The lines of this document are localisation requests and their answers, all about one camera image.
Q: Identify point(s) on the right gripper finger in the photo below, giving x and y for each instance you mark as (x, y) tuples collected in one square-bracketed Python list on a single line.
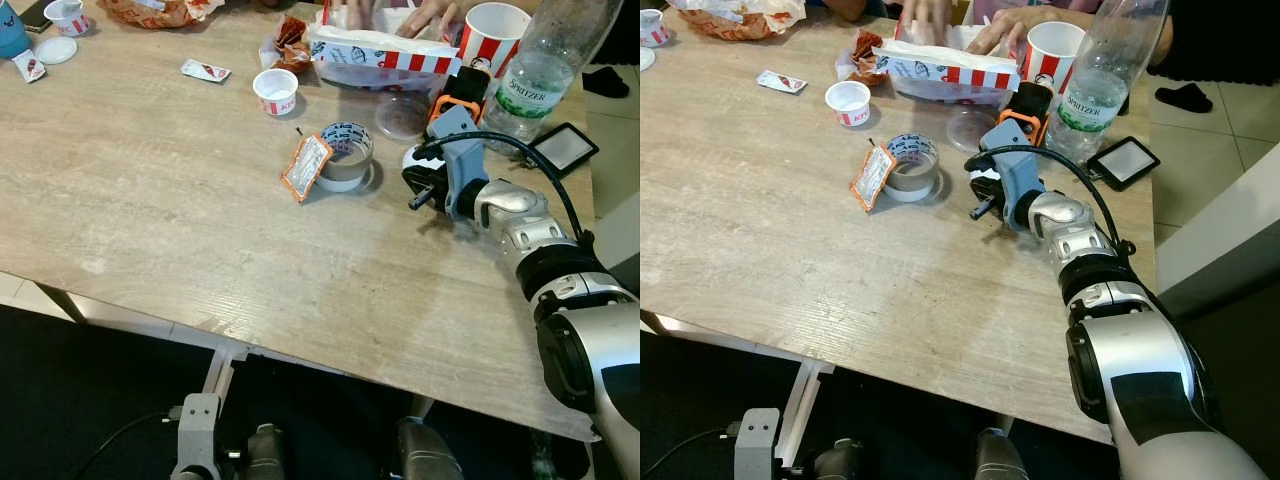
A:
[(985, 207), (412, 165), (978, 176), (422, 197)]

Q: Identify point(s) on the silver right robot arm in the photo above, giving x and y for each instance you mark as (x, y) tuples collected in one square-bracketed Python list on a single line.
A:
[(1140, 360), (580, 340)]

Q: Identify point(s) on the clear plastic lid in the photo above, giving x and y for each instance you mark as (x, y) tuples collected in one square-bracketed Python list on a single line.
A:
[(972, 128), (402, 117)]

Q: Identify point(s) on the clear tape roll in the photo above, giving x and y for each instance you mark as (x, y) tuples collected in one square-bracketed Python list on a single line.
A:
[(912, 172), (347, 160)]

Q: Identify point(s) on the orange black gadget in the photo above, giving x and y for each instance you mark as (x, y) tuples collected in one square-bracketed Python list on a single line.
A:
[(465, 85), (1030, 100)]

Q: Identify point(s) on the orange torn sauce sachet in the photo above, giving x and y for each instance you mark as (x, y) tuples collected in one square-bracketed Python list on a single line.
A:
[(874, 180), (306, 170)]

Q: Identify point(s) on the KFC striped food tray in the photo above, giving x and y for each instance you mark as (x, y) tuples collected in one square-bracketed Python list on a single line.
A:
[(385, 60), (945, 72)]

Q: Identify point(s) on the large clear water bottle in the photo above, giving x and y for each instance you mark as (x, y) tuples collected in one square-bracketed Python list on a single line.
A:
[(540, 80), (1100, 100)]

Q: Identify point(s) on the KFC striped paper cup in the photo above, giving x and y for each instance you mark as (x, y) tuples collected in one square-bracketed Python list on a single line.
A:
[(495, 40), (1053, 55)]

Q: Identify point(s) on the person in pink shirt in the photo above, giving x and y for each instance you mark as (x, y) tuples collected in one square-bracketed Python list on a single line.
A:
[(440, 15), (1010, 25)]

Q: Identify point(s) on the crumpled red wrapper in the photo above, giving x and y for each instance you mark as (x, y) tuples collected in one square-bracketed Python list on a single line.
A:
[(292, 45), (870, 55)]

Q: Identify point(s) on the light wooden table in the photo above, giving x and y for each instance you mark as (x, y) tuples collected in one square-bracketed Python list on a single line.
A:
[(150, 200), (780, 220)]

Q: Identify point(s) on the white sauce sachet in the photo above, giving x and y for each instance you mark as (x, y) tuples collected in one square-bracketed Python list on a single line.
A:
[(29, 66), (781, 81), (205, 70)]

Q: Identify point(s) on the white round lid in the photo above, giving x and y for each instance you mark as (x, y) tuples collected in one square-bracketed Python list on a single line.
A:
[(646, 58), (56, 50)]

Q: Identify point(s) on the robot right leg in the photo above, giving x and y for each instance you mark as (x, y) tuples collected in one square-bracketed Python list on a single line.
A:
[(430, 452), (1003, 458)]

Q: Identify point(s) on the robot leg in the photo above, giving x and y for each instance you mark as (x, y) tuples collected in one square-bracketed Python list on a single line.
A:
[(268, 455), (1003, 458), (840, 462), (430, 452)]

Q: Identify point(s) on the paper lined chicken basket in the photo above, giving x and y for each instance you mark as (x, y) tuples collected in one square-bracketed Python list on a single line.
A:
[(735, 18), (150, 12)]

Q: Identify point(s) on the robot left leg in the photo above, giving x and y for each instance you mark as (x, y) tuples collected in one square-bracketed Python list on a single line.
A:
[(268, 455), (840, 462)]

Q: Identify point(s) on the plain black smartphone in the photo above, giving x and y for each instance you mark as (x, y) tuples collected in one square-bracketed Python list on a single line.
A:
[(35, 14)]

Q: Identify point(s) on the blue mug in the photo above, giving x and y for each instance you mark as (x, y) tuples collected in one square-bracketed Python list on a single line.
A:
[(12, 30)]

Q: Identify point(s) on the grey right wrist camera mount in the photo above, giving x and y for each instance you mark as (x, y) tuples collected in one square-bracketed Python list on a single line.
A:
[(462, 160), (1018, 172)]

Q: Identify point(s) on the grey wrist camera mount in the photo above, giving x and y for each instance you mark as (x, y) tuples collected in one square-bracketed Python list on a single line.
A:
[(758, 450), (462, 160), (1018, 172), (197, 440)]

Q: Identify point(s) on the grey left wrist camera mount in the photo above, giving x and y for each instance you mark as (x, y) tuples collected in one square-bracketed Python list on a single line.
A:
[(197, 440), (758, 450)]

